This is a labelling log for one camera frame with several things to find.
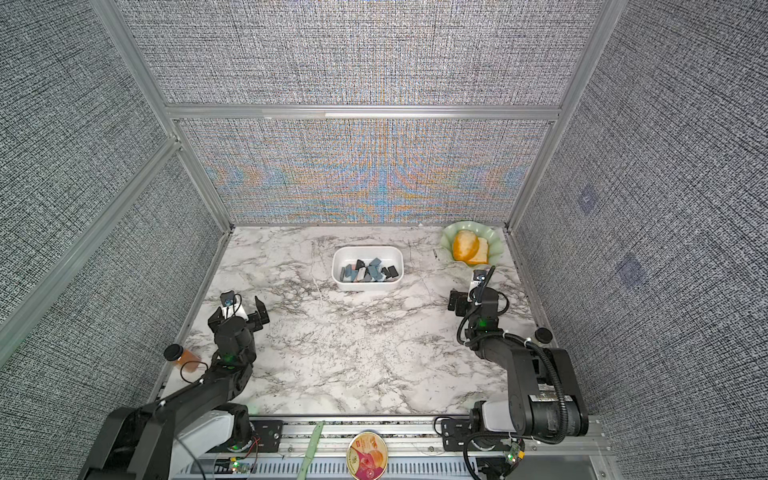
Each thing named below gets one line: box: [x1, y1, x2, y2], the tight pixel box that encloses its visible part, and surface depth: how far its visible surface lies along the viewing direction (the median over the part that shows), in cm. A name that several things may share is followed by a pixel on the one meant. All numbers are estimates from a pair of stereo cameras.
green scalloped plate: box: [440, 221, 504, 267], surface depth 109 cm
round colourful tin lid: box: [346, 431, 389, 480], surface depth 69 cm
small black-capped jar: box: [534, 327, 553, 344], surface depth 83 cm
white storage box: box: [331, 246, 405, 289], surface depth 105 cm
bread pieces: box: [452, 230, 489, 264], surface depth 107 cm
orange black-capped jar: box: [164, 344, 201, 372], surface depth 80 cm
